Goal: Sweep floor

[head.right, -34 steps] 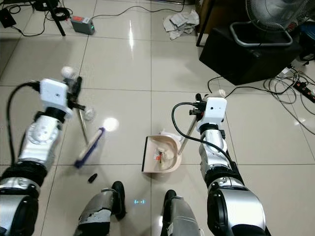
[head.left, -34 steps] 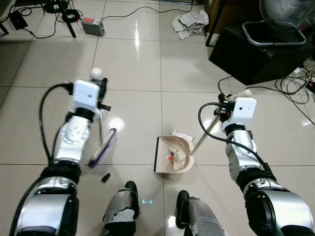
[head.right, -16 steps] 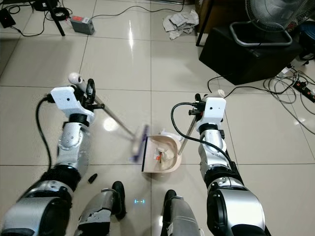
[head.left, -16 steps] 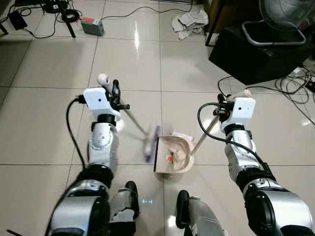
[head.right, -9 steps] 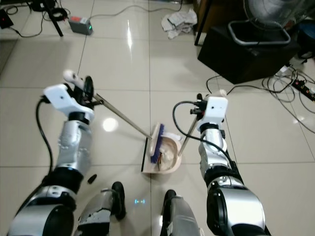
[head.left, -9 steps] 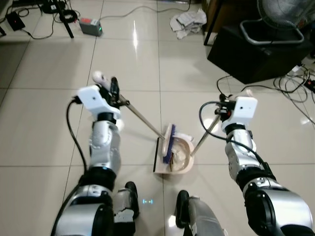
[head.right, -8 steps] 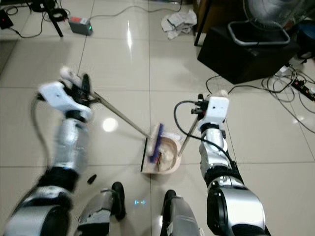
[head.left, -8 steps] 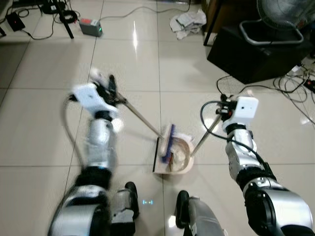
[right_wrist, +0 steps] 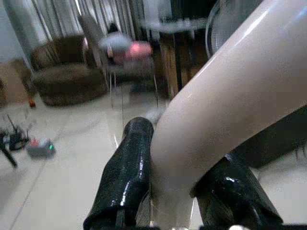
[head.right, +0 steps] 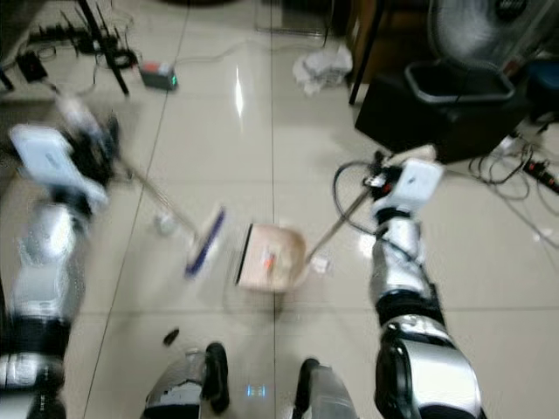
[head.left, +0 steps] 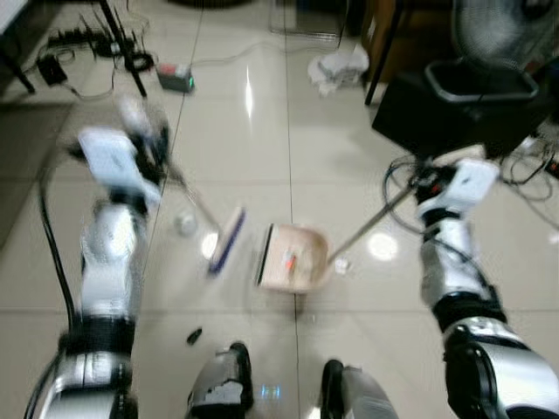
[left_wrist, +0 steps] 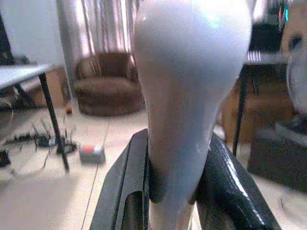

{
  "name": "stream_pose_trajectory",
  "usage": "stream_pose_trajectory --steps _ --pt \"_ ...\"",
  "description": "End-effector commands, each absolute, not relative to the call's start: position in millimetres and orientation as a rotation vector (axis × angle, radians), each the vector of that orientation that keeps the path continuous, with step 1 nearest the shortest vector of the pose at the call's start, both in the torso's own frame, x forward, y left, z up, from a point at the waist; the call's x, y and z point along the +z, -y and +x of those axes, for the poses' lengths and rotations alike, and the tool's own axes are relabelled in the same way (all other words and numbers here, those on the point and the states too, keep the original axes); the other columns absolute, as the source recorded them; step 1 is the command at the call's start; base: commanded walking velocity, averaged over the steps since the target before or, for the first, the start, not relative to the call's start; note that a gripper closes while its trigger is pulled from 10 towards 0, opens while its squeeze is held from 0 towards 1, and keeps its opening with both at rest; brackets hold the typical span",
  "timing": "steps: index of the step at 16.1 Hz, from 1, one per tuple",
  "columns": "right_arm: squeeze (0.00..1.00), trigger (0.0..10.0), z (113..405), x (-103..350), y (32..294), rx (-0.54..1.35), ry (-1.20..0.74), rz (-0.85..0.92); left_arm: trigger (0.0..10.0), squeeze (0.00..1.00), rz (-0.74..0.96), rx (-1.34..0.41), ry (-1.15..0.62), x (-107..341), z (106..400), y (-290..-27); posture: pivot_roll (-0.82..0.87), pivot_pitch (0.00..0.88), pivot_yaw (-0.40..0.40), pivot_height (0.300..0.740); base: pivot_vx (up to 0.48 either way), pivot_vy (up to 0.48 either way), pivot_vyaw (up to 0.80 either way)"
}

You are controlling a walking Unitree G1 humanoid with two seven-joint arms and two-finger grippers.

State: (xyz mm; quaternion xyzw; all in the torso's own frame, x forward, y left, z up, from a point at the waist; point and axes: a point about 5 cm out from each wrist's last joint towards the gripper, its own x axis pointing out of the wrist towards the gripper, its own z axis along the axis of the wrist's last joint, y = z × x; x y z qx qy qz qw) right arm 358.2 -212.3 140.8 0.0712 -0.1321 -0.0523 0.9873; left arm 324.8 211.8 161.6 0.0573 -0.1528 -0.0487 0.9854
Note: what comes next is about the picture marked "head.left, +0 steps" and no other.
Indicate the brown wooden desk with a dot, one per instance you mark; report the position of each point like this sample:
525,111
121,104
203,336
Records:
410,35

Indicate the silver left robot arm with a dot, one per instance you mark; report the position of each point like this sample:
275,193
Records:
109,262

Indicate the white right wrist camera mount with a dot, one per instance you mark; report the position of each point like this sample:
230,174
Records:
472,183

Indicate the white crumpled cloth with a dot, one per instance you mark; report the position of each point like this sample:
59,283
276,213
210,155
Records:
339,70

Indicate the robot leg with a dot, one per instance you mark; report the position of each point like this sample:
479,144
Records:
223,384
358,393

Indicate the robot right leg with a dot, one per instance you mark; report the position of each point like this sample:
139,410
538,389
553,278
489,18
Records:
358,393

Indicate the black power adapter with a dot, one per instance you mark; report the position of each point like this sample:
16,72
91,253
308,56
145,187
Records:
52,70

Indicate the small black trash piece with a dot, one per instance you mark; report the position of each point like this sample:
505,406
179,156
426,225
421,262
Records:
194,335

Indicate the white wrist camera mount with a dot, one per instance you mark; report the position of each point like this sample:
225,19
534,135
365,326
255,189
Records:
109,161
472,183

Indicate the black bin with grey rim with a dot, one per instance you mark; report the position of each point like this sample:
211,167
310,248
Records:
437,118

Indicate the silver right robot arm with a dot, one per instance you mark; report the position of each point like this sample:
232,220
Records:
463,279

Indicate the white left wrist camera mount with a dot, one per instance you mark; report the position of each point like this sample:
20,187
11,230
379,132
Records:
109,161

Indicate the robot left leg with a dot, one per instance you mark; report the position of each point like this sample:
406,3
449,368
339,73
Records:
223,384

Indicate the grey power box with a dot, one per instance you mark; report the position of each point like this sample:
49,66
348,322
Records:
176,78

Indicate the grey standing fan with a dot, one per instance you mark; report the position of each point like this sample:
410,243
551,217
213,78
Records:
502,30

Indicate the white folding table black legs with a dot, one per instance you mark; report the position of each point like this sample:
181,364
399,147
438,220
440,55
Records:
122,44

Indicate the small white paper scrap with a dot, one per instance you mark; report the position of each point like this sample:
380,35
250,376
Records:
343,264

